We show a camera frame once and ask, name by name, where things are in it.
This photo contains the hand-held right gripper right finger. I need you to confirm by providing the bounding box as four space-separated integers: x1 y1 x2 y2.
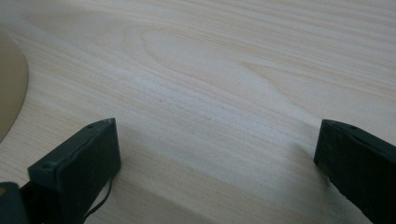
313 119 396 224

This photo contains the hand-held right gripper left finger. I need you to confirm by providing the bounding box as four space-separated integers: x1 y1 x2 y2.
27 118 122 224

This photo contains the beige strainer bowl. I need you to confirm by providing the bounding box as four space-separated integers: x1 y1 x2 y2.
0 28 30 144

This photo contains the thin black wire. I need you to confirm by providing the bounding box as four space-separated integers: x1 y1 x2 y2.
84 176 114 219

